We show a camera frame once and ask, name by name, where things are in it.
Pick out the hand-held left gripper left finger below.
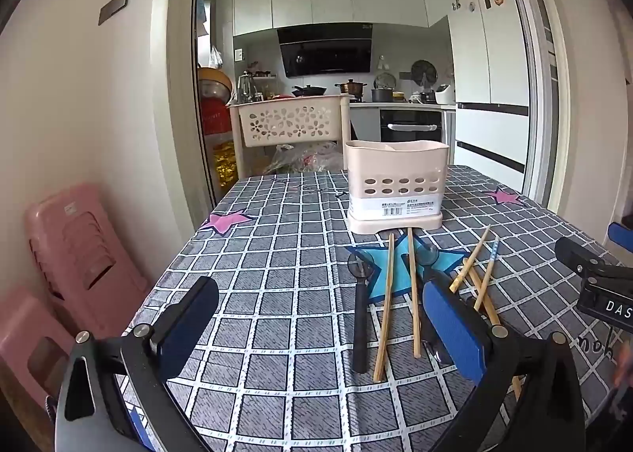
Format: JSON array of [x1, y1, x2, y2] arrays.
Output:
[[54, 276, 219, 452]]

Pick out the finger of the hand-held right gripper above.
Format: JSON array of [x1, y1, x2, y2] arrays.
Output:
[[555, 237, 633, 285], [608, 222, 633, 249]]

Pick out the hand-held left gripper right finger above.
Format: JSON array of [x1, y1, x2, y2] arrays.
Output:
[[423, 279, 589, 452]]

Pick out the blue patterned wooden chopstick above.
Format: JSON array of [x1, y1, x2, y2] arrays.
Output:
[[474, 237, 500, 312]]

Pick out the beige plastic utensil holder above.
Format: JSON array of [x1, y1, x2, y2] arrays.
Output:
[[343, 139, 451, 235]]

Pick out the grey checked star tablecloth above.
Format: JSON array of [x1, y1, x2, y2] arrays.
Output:
[[114, 165, 633, 452]]

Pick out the pink plastic stool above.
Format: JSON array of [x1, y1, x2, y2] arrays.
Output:
[[0, 286, 76, 416], [25, 183, 150, 336]]

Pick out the gold foil pack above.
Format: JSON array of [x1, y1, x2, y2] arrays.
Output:
[[212, 140, 239, 190]]

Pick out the white refrigerator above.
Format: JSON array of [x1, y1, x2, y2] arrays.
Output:
[[447, 0, 533, 192]]

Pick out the plastic bag of vegetables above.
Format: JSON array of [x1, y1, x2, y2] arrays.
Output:
[[262, 140, 345, 176]]

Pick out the black built-in oven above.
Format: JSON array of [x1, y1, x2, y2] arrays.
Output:
[[380, 108, 443, 144]]

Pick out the red container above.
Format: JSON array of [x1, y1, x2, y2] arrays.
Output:
[[200, 98, 231, 136]]

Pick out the beige perforated storage cart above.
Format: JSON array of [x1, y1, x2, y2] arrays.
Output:
[[227, 93, 353, 180]]

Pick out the yellow basin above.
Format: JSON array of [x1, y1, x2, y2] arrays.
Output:
[[198, 67, 233, 101]]

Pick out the copper cooking pot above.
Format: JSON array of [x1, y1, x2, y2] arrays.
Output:
[[335, 78, 366, 97]]

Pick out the black range hood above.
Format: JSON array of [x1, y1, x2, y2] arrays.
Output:
[[276, 23, 373, 78]]

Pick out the grey wall switch panel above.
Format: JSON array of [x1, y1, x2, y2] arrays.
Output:
[[98, 0, 131, 26]]

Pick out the white wall cabinets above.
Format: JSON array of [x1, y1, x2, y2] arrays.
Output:
[[232, 0, 429, 36]]

